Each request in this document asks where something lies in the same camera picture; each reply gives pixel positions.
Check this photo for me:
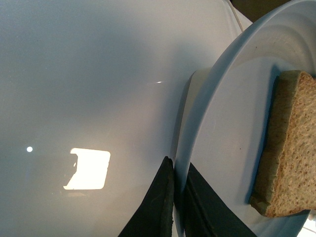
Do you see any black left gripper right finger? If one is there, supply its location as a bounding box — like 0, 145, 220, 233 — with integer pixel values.
184, 164, 256, 237

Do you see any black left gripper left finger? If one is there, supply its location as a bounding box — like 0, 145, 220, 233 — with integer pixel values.
119, 156, 174, 237

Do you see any white ceramic plate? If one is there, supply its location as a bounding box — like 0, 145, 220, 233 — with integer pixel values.
175, 0, 316, 237

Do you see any brown bread slice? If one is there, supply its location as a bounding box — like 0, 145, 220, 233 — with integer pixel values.
249, 71, 316, 217

